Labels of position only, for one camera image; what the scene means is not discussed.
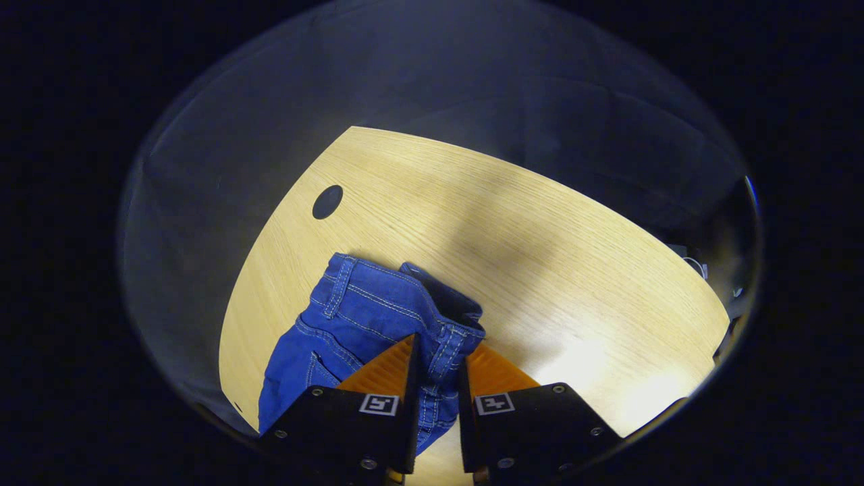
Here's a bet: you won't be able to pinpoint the black round table grommet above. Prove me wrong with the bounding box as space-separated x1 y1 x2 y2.
312 184 344 221

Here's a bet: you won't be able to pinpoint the blue denim jeans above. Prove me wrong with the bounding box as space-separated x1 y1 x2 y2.
258 253 487 457

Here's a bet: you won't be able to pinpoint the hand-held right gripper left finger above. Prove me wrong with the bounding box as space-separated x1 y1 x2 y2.
260 333 421 484

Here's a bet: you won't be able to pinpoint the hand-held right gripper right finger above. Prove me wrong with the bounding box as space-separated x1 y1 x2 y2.
458 343 626 484

